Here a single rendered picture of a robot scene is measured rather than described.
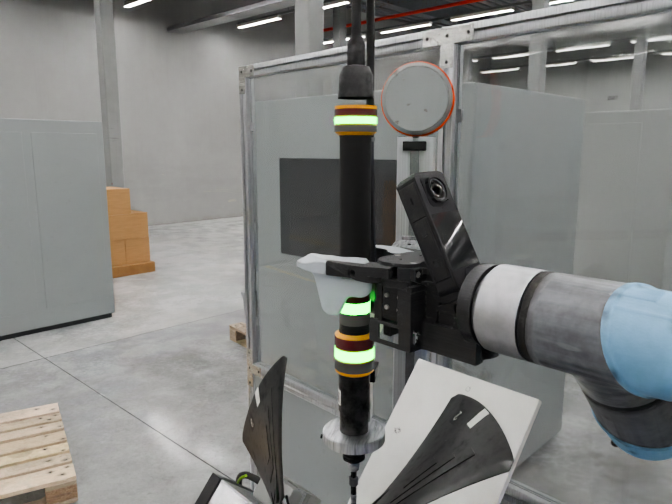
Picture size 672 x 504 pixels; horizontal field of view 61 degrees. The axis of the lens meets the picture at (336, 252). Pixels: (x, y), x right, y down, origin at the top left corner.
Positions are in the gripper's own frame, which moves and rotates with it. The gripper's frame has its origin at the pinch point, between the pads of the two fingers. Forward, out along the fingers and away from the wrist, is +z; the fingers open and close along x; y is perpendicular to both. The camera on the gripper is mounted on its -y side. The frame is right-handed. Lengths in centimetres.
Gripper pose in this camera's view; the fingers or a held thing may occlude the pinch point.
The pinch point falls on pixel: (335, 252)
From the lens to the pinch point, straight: 63.6
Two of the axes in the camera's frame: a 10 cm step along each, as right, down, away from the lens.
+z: -6.7, -1.3, 7.3
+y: 0.0, 9.8, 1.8
